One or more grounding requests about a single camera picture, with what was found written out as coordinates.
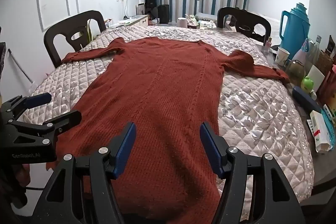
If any black suitcase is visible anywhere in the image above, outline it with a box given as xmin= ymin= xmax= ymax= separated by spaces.
xmin=158 ymin=4 xmax=170 ymax=24

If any white card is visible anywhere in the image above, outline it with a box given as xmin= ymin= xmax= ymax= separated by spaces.
xmin=307 ymin=65 xmax=326 ymax=92

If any blue thermos jug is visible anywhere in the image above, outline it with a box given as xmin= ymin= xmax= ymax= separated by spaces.
xmin=280 ymin=3 xmax=311 ymax=60

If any green frog cup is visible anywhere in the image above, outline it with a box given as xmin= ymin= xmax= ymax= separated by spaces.
xmin=301 ymin=76 xmax=315 ymax=92

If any pile of small boxes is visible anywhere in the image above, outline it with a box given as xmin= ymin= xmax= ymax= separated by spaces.
xmin=185 ymin=14 xmax=218 ymax=30

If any person's left hand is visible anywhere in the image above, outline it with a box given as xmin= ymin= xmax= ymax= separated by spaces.
xmin=16 ymin=164 xmax=30 ymax=187

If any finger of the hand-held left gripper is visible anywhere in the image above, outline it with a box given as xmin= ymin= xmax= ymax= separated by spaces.
xmin=0 ymin=93 xmax=52 ymax=122
xmin=5 ymin=110 xmax=82 ymax=146

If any white printed cup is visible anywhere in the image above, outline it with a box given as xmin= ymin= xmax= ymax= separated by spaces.
xmin=275 ymin=47 xmax=290 ymax=66

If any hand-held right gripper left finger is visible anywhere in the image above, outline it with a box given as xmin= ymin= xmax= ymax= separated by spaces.
xmin=30 ymin=122 xmax=137 ymax=224

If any low cabinet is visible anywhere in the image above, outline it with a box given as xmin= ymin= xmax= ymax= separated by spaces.
xmin=118 ymin=14 xmax=150 ymax=28

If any teal perforated basket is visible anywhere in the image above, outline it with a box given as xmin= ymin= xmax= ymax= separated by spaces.
xmin=321 ymin=105 xmax=336 ymax=148

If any smoked glass jar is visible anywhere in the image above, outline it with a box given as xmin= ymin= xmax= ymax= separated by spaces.
xmin=286 ymin=60 xmax=306 ymax=86

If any clear bottle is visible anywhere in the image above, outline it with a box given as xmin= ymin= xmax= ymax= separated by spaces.
xmin=308 ymin=35 xmax=322 ymax=64

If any red bag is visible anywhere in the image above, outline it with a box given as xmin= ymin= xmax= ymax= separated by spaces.
xmin=318 ymin=64 xmax=336 ymax=109

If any black backpack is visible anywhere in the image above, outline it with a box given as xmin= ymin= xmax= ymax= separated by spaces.
xmin=145 ymin=0 xmax=158 ymax=20

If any black chair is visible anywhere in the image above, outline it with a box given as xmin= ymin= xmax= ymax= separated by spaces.
xmin=217 ymin=7 xmax=272 ymax=46
xmin=43 ymin=10 xmax=107 ymax=68

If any beige quilted blanket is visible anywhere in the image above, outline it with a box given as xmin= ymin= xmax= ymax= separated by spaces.
xmin=20 ymin=25 xmax=315 ymax=224

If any dark blue case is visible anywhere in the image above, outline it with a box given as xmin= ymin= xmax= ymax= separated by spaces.
xmin=292 ymin=86 xmax=322 ymax=113

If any pastel plastic bottle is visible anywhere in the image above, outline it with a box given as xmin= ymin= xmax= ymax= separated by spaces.
xmin=291 ymin=39 xmax=310 ymax=62

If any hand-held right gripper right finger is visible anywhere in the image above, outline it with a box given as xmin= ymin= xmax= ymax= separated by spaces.
xmin=199 ymin=122 xmax=306 ymax=224

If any wicker basket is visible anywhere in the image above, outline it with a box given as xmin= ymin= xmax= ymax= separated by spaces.
xmin=315 ymin=51 xmax=334 ymax=77

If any grey metal rod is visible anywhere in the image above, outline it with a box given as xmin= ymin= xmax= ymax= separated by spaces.
xmin=8 ymin=49 xmax=34 ymax=83

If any white medicine box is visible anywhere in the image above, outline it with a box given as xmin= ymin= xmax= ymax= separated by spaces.
xmin=307 ymin=110 xmax=331 ymax=153

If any green plant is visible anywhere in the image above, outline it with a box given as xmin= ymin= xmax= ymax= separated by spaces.
xmin=86 ymin=19 xmax=94 ymax=41

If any red knitted sweater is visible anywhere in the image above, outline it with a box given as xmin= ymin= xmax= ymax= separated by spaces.
xmin=47 ymin=37 xmax=289 ymax=224

